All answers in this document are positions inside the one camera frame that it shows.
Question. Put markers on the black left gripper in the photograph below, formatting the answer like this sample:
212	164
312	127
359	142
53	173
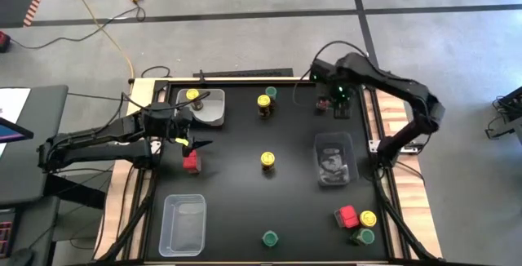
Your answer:
184	123

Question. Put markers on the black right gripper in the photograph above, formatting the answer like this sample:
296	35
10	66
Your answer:
344	76

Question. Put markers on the red-lid paprika tin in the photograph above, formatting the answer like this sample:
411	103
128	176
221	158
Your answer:
191	164
348	216
323	105

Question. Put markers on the yellow-lid spice jar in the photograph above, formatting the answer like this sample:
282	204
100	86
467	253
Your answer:
368	218
264	100
267	158
191	94

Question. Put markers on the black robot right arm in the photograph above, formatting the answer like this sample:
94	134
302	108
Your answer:
401	84

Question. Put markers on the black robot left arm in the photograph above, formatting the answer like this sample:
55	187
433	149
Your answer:
98	131

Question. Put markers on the yellow tape marker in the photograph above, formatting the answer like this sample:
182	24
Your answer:
182	140

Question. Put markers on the smoky grey transparent bin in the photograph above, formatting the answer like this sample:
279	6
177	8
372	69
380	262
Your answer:
334	160

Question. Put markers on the clear plastic bin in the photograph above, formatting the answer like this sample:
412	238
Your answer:
183	225

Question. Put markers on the black flat bar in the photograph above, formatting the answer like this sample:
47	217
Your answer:
244	73

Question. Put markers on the grey side desk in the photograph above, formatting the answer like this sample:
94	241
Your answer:
41	98

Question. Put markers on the tablet screen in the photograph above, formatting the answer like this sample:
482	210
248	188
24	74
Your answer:
10	133

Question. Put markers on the white paper sheet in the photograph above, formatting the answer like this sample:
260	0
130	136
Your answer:
12	103

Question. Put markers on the backlit keyboard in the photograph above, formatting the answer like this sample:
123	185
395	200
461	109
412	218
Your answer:
5	237

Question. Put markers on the red floor device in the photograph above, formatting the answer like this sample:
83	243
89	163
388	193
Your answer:
3	41

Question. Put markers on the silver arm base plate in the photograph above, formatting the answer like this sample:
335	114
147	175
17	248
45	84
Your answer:
156	147
373	145

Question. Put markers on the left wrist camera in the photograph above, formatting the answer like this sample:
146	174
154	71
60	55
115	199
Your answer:
159	117

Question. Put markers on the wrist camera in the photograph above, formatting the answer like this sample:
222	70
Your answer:
322	70
159	117

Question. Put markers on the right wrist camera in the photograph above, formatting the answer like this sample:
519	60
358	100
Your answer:
322	70

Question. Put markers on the black table frame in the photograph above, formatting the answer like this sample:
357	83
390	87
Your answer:
244	82

